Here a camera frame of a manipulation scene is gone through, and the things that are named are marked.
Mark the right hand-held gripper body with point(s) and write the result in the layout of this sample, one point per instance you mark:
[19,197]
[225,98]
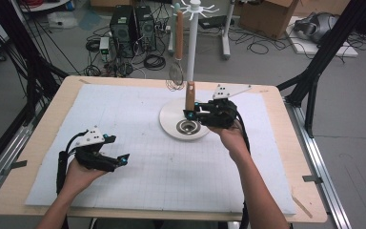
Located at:
[220,114]

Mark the grey metal clamp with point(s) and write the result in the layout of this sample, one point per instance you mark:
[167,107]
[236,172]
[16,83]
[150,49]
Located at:
[14,166]
[313,179]

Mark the grey and black device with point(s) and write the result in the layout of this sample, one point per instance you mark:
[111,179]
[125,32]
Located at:
[317,27]

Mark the round white table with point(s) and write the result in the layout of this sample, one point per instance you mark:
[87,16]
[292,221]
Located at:
[44,5]

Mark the aluminium rail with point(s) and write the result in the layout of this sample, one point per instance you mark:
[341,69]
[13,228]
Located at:
[9,146]
[311,149]

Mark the black metal frame post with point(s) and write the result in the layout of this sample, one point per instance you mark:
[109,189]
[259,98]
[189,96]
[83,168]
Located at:
[33,79]
[324,47]

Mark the brown cardboard box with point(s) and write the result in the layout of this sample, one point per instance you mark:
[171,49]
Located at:
[273,19]

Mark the clear plastic bag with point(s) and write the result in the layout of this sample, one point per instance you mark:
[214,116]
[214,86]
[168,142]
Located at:
[62,20]

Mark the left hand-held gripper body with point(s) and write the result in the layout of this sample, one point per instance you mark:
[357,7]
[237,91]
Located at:
[95,160]

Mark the thin wooden strip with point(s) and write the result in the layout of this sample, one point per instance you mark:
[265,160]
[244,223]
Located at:
[301,205]

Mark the small white device box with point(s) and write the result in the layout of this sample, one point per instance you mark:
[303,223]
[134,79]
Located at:
[104,47]

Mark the person's right hand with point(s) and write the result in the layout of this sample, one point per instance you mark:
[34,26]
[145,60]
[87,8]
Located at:
[235,143]

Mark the white utensil rack stand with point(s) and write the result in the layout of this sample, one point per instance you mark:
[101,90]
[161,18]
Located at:
[170,119]

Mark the black computer tower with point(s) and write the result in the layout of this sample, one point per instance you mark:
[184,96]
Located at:
[146,25]
[122,28]

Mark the white flat board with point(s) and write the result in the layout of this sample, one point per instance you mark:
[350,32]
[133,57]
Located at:
[330,49]

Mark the black flat box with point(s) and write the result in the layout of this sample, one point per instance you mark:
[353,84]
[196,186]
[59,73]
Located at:
[216,21]

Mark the white metal stand frame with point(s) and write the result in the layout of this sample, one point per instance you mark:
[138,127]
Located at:
[171,44]

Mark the person's left hand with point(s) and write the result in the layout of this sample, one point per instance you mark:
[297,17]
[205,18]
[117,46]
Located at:
[76,179]

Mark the white grid mat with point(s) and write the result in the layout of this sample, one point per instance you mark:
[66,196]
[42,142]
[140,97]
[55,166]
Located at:
[158,178]

